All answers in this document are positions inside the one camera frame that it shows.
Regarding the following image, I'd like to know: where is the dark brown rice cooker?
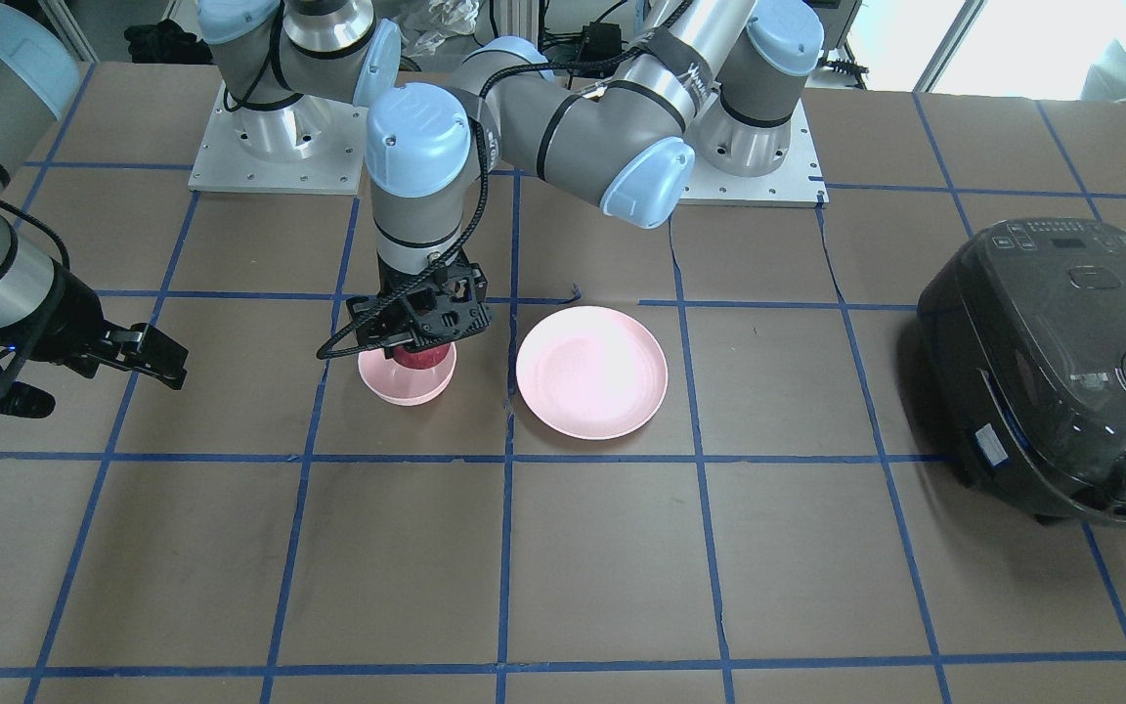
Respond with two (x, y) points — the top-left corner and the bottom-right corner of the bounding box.
(917, 217), (1126, 529)

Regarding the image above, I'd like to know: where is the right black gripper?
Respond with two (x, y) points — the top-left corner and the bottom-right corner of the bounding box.
(0, 266), (189, 418)

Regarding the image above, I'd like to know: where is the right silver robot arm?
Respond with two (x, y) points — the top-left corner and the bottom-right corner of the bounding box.
(0, 3), (188, 418)

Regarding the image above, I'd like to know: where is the pink plate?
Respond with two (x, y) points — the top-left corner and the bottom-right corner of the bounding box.
(515, 306), (670, 442)

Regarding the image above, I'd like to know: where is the aluminium frame post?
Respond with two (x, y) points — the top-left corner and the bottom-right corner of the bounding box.
(489, 0), (540, 50)

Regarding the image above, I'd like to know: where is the red apple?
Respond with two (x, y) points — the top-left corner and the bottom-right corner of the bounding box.
(392, 344), (454, 371)

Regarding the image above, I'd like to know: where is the pink bowl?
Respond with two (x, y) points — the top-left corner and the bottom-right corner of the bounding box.
(357, 344), (457, 407)

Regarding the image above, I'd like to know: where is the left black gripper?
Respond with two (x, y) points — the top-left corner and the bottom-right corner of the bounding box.
(318, 252), (495, 360)

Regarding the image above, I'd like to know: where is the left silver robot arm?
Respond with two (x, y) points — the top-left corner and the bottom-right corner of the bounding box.
(318, 1), (826, 360)

